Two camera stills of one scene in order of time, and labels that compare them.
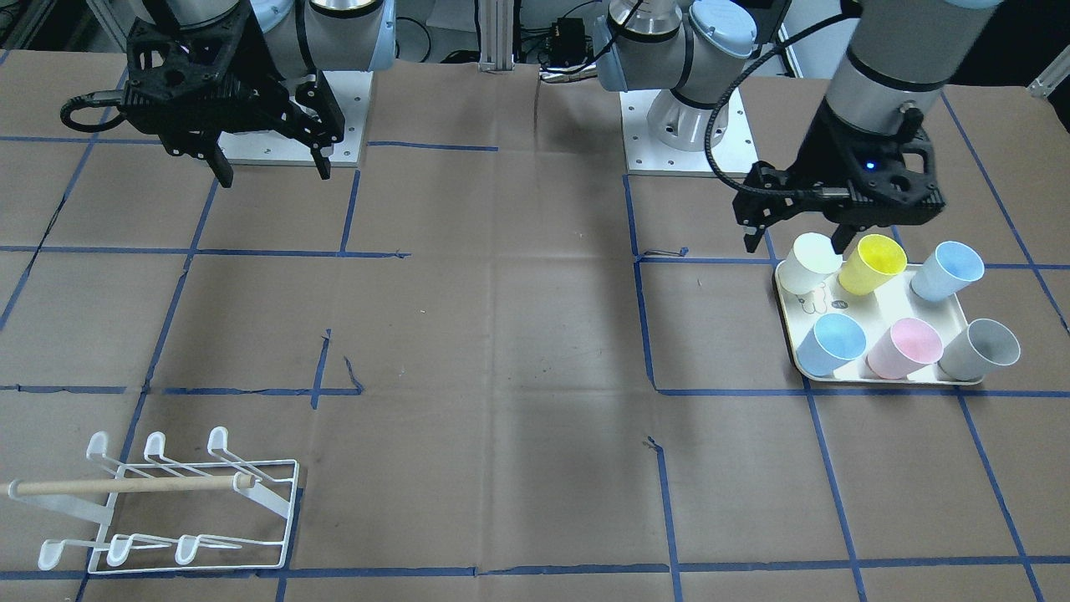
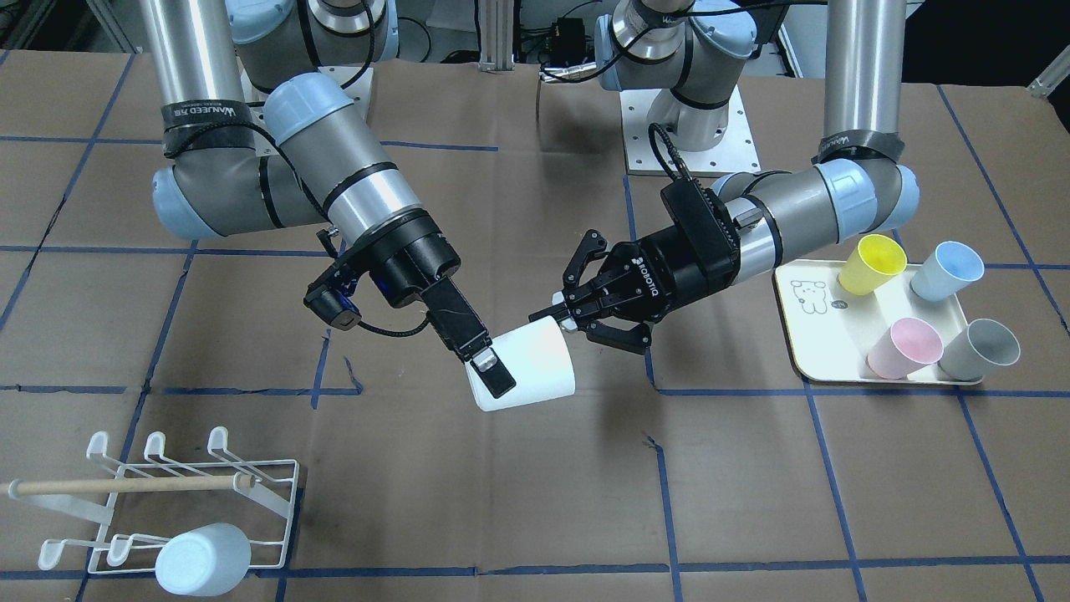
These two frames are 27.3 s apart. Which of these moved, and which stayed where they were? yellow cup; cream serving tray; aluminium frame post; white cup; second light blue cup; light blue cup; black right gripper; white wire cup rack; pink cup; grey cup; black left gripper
Moved: black left gripper; light blue cup; white cup; black right gripper
Stayed: cream serving tray; second light blue cup; yellow cup; white wire cup rack; grey cup; pink cup; aluminium frame post
